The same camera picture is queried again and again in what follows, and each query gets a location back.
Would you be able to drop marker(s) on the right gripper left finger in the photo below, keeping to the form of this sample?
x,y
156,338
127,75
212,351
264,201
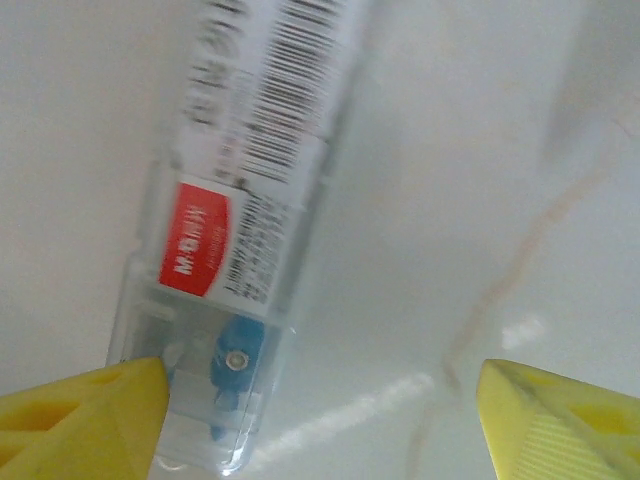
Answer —
x,y
85,425

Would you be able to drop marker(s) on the clear plastic compass case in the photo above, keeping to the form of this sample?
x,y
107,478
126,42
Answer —
x,y
250,250

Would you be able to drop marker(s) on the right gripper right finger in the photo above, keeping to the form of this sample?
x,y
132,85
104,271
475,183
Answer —
x,y
560,430

